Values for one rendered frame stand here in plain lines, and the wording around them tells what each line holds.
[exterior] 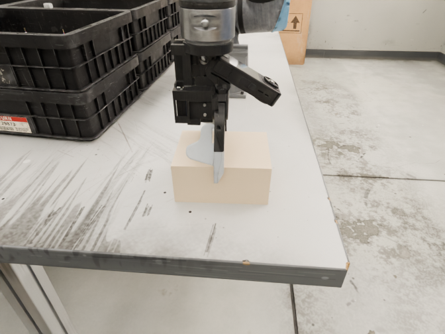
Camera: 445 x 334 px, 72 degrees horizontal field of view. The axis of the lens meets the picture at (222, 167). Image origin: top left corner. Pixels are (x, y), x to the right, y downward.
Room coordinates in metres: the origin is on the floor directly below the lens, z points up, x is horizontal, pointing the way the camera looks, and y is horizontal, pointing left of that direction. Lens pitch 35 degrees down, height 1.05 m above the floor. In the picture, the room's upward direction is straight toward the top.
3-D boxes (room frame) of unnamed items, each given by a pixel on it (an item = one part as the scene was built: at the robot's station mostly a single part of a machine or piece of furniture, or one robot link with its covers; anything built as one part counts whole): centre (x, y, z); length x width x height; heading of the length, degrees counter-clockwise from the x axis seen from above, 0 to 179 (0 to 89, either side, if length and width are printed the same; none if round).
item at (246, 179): (0.46, 0.00, 0.74); 0.16 x 0.12 x 0.07; 87
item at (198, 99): (0.46, 0.03, 0.89); 0.09 x 0.08 x 0.12; 87
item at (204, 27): (0.46, 0.02, 0.97); 0.08 x 0.08 x 0.05
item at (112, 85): (0.77, 0.45, 0.76); 0.40 x 0.30 x 0.12; 81
